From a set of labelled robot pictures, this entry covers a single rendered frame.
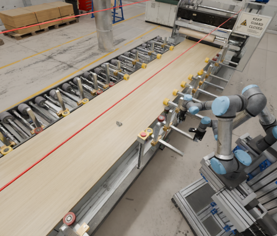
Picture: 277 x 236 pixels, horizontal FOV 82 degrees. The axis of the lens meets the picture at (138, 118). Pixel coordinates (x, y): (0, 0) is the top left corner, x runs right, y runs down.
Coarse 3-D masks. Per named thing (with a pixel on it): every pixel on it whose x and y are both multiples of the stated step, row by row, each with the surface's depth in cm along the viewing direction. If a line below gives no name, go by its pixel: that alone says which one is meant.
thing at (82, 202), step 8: (208, 64) 324; (152, 128) 207; (136, 144) 184; (128, 152) 175; (120, 160) 166; (112, 168) 158; (104, 176) 151; (96, 184) 145; (88, 192) 139; (80, 200) 133; (56, 232) 124
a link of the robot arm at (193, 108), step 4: (188, 104) 139; (192, 104) 137; (196, 104) 137; (200, 104) 137; (188, 108) 139; (192, 108) 134; (196, 108) 133; (200, 108) 137; (192, 112) 135; (196, 112) 136
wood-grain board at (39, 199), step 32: (160, 64) 272; (192, 64) 279; (96, 96) 202; (128, 96) 206; (160, 96) 210; (64, 128) 164; (96, 128) 166; (128, 128) 169; (0, 160) 136; (32, 160) 137; (64, 160) 139; (96, 160) 141; (0, 192) 118; (32, 192) 120; (64, 192) 121; (0, 224) 105; (32, 224) 106
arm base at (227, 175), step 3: (234, 171) 115; (222, 174) 123; (225, 174) 121; (228, 174) 119; (231, 174) 118; (234, 174) 117; (237, 174) 117; (240, 174) 120; (228, 177) 120; (231, 177) 120; (234, 177) 119; (237, 177) 119
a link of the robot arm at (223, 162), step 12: (228, 96) 98; (240, 96) 98; (216, 108) 100; (228, 108) 95; (240, 108) 98; (228, 120) 99; (228, 132) 101; (228, 144) 103; (216, 156) 108; (228, 156) 105; (216, 168) 109; (228, 168) 106
